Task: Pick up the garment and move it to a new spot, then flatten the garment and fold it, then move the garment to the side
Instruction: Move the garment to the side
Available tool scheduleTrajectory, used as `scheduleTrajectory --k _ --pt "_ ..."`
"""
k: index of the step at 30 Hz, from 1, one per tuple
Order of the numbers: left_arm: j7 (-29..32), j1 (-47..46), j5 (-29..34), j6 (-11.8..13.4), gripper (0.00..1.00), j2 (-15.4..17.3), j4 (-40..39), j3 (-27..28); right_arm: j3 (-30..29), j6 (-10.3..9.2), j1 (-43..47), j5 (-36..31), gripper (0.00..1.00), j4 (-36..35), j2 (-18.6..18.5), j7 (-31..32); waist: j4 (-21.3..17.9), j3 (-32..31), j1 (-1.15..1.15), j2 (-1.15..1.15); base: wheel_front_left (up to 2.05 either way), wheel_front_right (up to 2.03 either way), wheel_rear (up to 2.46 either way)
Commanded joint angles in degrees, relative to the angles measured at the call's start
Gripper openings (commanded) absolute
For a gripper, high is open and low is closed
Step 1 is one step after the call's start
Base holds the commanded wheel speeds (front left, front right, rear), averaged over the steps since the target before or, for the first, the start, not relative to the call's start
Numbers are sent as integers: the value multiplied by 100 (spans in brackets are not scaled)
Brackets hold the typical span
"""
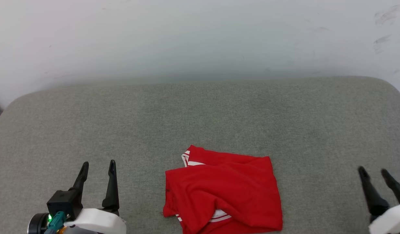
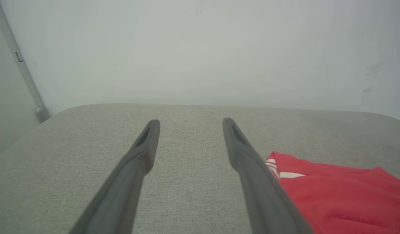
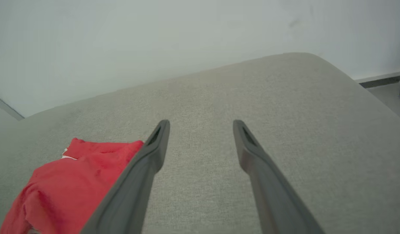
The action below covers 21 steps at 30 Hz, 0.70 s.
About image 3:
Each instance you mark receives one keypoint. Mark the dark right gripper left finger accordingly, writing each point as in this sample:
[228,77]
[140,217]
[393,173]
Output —
[128,201]

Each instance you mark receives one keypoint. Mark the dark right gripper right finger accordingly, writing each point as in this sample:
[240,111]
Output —
[274,201]

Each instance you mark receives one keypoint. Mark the red white basketball jersey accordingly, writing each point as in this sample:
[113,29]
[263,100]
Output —
[66,185]

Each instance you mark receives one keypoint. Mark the grey skirting strip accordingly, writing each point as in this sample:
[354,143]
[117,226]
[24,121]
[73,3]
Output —
[8,109]

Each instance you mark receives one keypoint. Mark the white wall baseboard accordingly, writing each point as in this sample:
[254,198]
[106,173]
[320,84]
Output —
[378,76]

